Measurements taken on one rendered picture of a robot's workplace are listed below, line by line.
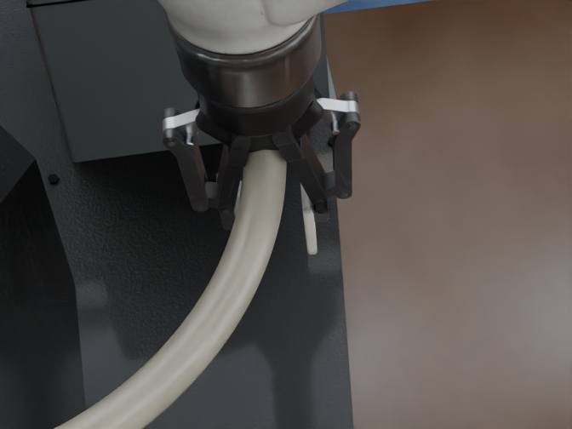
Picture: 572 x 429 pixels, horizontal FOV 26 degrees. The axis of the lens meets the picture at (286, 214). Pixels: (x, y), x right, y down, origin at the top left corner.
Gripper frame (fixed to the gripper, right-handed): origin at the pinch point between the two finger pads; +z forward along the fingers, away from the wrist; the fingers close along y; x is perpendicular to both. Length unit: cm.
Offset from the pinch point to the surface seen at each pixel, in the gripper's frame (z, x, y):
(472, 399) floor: 90, -20, -23
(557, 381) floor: 91, -22, -36
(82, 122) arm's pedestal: 74, -64, 33
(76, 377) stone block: 60, -15, 29
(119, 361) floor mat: 85, -28, 28
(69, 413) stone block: 56, -9, 29
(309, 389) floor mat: 87, -22, 1
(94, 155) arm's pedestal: 83, -64, 33
